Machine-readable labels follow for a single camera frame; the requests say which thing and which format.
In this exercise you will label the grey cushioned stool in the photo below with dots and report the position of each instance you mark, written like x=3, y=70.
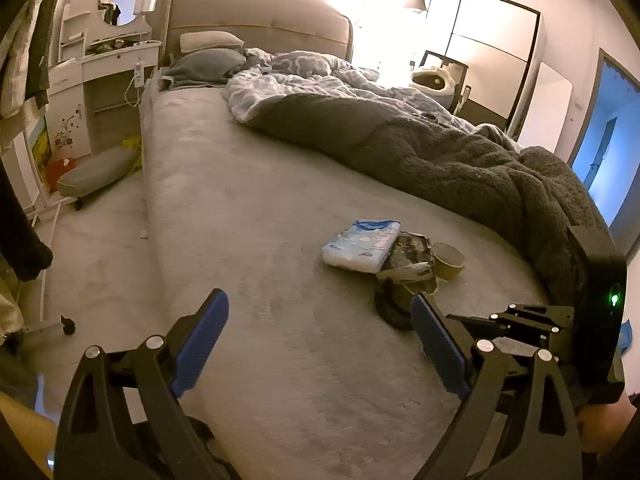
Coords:
x=99, y=172

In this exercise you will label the white dressing table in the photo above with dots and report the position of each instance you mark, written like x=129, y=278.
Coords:
x=87, y=113

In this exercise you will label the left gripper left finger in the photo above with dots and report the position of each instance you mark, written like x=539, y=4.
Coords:
x=122, y=417

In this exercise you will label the small table lamp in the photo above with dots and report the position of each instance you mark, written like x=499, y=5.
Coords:
x=144, y=7

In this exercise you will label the grey-green pillow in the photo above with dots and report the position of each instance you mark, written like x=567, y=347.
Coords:
x=206, y=68

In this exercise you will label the person's right hand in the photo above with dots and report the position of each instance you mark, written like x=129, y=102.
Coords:
x=601, y=426

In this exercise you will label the blue white patterned duvet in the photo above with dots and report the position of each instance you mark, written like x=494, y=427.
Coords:
x=268, y=78

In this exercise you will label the blue white tissue pack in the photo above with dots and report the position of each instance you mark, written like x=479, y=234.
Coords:
x=363, y=247

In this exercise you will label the sliding wardrobe door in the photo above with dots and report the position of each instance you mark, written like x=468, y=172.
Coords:
x=499, y=43

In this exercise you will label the yellow picture book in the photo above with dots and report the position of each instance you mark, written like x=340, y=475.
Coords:
x=39, y=146

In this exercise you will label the black hanging coat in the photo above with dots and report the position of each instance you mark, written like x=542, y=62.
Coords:
x=21, y=247

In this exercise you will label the bed with grey sheet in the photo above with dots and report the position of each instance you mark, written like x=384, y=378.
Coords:
x=306, y=381

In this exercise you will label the white baby bouncer seat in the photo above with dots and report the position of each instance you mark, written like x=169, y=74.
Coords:
x=443, y=79

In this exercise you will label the red box on floor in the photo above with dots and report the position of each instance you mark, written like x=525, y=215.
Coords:
x=55, y=169

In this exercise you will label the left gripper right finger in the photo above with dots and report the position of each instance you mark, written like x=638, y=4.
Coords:
x=515, y=420

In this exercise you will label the dark grey fleece blanket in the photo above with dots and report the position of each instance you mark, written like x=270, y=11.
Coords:
x=530, y=197

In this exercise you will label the white charger with cable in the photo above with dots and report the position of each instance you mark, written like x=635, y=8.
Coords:
x=134, y=90

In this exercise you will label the grey upholstered headboard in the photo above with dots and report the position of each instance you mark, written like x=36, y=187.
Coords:
x=271, y=25

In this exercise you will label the dark green hanging garment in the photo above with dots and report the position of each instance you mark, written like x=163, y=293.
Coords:
x=37, y=82

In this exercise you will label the beige pillow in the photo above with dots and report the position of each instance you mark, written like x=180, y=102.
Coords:
x=208, y=39

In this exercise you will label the brown tape roll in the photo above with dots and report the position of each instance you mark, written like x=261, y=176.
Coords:
x=448, y=261

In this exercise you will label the crumpled silver black wrapper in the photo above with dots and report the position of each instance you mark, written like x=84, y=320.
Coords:
x=408, y=271

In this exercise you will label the white puffer jacket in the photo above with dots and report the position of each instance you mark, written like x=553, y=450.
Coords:
x=15, y=55

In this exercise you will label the white clothes rack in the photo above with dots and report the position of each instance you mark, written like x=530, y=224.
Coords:
x=29, y=218

